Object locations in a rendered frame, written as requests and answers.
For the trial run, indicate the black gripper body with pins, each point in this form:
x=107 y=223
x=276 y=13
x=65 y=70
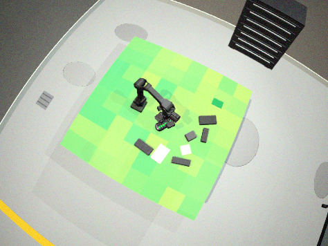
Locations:
x=169 y=123

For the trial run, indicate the small green flat block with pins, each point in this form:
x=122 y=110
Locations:
x=217 y=103

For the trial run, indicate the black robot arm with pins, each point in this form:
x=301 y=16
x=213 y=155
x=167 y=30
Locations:
x=166 y=105

